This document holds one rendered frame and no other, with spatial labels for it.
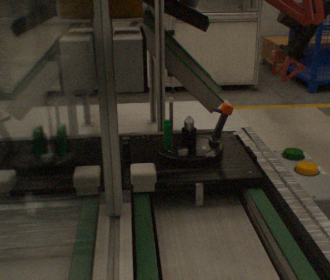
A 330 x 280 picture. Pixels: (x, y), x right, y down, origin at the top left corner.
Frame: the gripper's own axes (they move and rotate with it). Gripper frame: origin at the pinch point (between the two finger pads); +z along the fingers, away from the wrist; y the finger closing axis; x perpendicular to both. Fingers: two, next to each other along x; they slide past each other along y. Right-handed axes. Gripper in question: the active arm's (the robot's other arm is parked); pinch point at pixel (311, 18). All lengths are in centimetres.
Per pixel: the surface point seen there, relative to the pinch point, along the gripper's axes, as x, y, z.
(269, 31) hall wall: 209, 887, -102
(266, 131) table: 36, 59, 16
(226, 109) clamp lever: 23.1, 10.8, 4.6
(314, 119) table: 26, 76, 22
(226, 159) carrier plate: 28.0, 9.2, 13.1
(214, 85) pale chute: 35, 41, -3
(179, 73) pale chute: 34.9, 25.9, -9.0
